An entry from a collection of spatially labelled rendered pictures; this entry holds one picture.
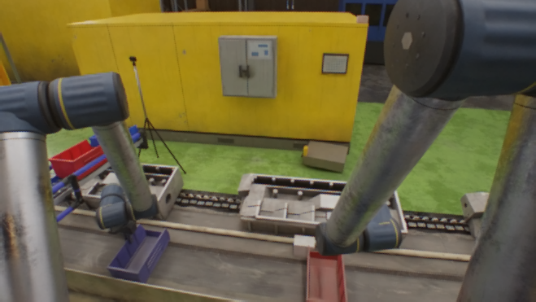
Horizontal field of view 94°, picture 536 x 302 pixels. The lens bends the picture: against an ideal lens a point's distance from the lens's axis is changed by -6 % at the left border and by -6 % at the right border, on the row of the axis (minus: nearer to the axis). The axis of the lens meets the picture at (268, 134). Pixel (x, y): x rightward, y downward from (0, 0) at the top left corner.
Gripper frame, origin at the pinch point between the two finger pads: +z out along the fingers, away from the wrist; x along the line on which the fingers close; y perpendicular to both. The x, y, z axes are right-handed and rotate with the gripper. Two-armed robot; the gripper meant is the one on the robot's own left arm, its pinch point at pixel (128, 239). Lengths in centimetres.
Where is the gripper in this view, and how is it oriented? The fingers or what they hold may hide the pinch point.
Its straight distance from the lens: 185.6
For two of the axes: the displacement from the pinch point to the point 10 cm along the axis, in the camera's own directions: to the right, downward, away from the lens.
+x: -9.9, -0.7, 1.4
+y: 1.5, -4.7, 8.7
